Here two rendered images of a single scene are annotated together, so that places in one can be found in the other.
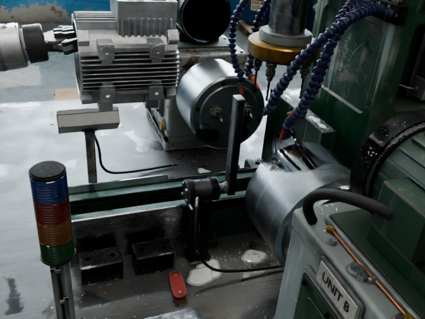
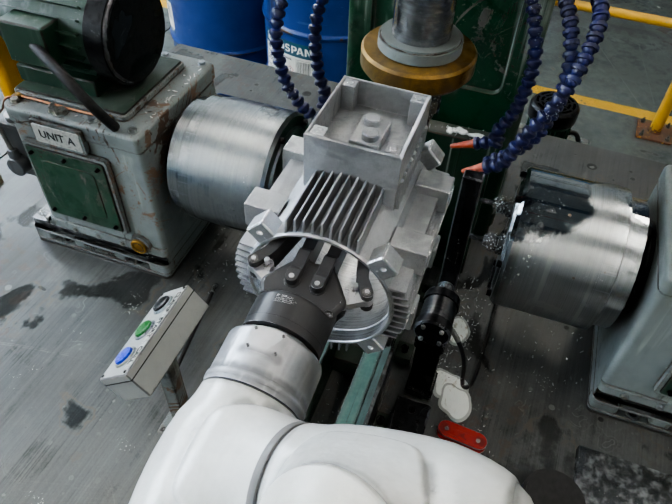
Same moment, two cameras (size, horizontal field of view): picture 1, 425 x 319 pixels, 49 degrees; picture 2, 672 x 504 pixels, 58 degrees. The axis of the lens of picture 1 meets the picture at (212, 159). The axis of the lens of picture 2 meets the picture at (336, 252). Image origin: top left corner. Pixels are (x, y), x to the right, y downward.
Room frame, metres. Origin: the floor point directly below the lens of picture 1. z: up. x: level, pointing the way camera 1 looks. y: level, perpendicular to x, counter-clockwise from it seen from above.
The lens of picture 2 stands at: (0.67, 0.60, 1.80)
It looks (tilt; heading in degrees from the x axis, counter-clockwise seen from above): 47 degrees down; 310
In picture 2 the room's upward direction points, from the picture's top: 2 degrees clockwise
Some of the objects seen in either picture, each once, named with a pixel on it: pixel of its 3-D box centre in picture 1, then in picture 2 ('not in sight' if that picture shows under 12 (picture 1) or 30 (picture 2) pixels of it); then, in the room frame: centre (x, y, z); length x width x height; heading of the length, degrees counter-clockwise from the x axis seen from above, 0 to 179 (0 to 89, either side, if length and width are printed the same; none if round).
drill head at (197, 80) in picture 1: (214, 97); (221, 159); (1.46, 0.01, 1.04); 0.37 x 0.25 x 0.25; 22
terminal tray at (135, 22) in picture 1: (142, 13); (367, 142); (0.99, 0.17, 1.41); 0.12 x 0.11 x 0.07; 112
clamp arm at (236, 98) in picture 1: (233, 147); (458, 238); (0.96, -0.05, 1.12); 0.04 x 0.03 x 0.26; 112
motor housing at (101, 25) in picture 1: (124, 57); (349, 230); (0.97, 0.21, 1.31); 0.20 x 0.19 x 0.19; 112
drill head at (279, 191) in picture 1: (318, 217); (577, 252); (0.82, -0.24, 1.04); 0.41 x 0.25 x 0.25; 22
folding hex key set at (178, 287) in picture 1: (177, 285); (461, 436); (0.81, 0.06, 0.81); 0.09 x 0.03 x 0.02; 17
